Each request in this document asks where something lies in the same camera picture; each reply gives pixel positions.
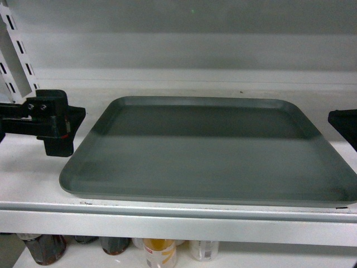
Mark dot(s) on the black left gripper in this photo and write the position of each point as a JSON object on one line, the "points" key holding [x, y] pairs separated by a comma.
{"points": [[47, 115]]}

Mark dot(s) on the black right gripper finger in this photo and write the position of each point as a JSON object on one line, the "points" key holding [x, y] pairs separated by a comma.
{"points": [[344, 122]]}

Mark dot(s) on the grey plastic serving tray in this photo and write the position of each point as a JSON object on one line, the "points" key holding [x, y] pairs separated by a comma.
{"points": [[239, 151]]}

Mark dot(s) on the white slotted shelf upright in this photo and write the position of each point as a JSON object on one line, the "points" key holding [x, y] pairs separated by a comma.
{"points": [[18, 79]]}

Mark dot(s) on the white top shelf board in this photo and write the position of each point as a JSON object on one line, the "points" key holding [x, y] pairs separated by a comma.
{"points": [[32, 200]]}

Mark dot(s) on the dark tea bottle middle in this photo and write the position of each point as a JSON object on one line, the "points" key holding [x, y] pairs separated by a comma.
{"points": [[114, 245]]}

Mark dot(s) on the orange juice bottle front left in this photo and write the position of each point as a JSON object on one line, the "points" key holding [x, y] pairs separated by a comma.
{"points": [[160, 252]]}

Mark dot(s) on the orange juice bottle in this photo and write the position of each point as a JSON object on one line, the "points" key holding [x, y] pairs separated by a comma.
{"points": [[160, 252], [204, 250]]}

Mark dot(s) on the orange juice bottle front right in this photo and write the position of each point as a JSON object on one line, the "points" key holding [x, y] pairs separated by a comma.
{"points": [[204, 250]]}

